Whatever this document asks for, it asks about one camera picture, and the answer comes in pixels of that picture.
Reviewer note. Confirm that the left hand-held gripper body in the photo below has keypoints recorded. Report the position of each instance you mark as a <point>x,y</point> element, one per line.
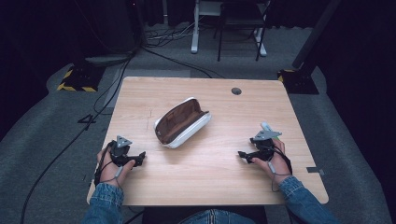
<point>120,152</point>

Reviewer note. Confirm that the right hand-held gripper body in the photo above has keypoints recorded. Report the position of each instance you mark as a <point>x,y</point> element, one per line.
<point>264,146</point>

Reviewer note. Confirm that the white and green pen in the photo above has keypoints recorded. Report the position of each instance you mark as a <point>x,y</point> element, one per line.
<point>267,127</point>

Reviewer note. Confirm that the white pencil case brown lining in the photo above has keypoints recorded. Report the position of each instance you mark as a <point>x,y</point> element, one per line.
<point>182,123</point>

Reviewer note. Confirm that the person's left hand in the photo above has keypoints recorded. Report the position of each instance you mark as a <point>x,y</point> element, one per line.
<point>109,169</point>

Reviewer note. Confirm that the person's right hand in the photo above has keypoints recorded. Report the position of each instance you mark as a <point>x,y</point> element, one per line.
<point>278,165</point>

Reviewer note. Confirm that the grey tape strip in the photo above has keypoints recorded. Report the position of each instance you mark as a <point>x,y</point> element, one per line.
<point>314,170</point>

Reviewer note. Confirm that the person's lap in jeans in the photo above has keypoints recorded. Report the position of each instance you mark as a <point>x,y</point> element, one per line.
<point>218,217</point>

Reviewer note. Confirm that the black stand base striped edge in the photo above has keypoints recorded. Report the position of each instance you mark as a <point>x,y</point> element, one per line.
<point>81,79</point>
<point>299,81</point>

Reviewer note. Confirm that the dark slanted stand pole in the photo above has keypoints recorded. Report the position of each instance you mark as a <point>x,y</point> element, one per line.
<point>314,34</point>

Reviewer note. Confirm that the black metal chair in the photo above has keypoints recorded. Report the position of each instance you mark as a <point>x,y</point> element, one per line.
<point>241,18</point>

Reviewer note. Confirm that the white desk frame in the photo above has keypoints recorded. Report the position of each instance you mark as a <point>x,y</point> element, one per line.
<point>195,37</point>

